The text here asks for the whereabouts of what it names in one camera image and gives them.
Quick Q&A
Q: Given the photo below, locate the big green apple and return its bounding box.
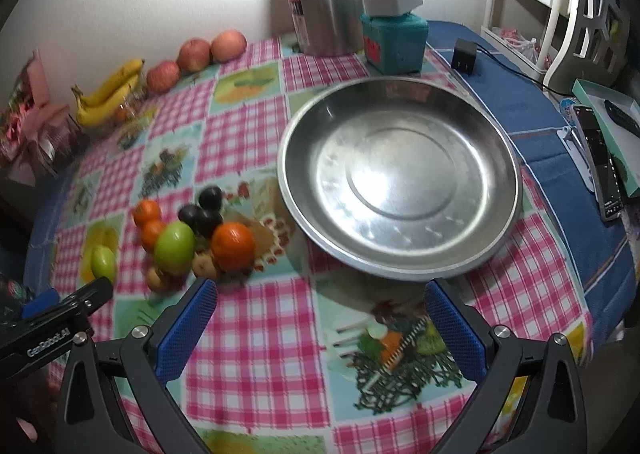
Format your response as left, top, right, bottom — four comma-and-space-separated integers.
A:
154, 221, 196, 276

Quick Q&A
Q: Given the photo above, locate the small tangerine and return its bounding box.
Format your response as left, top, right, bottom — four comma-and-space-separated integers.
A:
139, 219, 165, 254
131, 198, 162, 228

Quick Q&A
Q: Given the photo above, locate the large orange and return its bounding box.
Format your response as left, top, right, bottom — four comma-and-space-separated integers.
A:
210, 222, 256, 272

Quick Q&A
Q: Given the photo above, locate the dark plum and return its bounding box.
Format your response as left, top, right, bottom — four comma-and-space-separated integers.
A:
178, 204, 202, 232
198, 185, 222, 212
195, 208, 224, 240

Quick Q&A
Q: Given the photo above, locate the blue table cover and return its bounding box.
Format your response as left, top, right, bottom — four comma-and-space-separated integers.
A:
24, 21, 637, 349

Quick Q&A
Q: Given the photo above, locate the pink flower bouquet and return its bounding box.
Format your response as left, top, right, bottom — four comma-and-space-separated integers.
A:
1, 51, 80, 186

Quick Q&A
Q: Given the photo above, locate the yellow banana bunch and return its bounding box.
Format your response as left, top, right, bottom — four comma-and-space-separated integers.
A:
72, 58, 145, 128

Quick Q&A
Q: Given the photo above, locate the black smartphone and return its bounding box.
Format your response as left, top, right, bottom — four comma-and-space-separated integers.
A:
572, 104, 623, 222

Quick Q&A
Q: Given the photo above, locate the large steel basin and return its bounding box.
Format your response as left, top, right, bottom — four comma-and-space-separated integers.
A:
277, 77, 523, 282

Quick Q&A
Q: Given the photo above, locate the left red apple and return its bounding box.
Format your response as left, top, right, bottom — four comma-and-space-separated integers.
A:
146, 61, 180, 94

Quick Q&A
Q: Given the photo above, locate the red apple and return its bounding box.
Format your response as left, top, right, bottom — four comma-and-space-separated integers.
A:
146, 61, 180, 94
210, 29, 247, 63
177, 38, 210, 74

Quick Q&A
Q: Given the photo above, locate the teal cardboard box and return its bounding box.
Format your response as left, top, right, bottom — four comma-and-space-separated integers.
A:
572, 79, 640, 198

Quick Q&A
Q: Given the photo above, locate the middle red apple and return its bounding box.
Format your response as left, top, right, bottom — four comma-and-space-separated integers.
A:
177, 38, 210, 74

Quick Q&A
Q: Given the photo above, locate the right red apple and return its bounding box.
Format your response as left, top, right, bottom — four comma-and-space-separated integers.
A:
210, 29, 247, 63

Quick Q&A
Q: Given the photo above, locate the black charger plug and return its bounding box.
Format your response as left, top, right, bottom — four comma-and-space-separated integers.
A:
450, 38, 477, 75

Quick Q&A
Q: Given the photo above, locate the white plastic chair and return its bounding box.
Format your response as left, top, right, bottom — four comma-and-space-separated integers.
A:
544, 0, 631, 96

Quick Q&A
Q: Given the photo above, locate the teal knitted box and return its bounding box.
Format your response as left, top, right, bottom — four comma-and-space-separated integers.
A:
360, 13, 430, 75

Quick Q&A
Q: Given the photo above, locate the black charger cable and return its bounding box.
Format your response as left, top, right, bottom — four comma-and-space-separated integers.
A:
474, 46, 576, 99

